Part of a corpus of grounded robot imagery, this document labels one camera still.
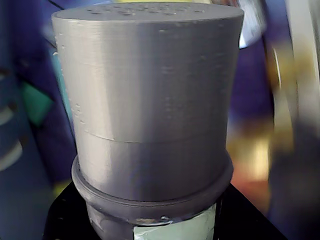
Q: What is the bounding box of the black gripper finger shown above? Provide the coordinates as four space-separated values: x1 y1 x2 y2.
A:
215 186 288 240
47 183 101 240

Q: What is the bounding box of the gray cylindrical salt shaker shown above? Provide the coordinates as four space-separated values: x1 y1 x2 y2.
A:
51 3 245 240

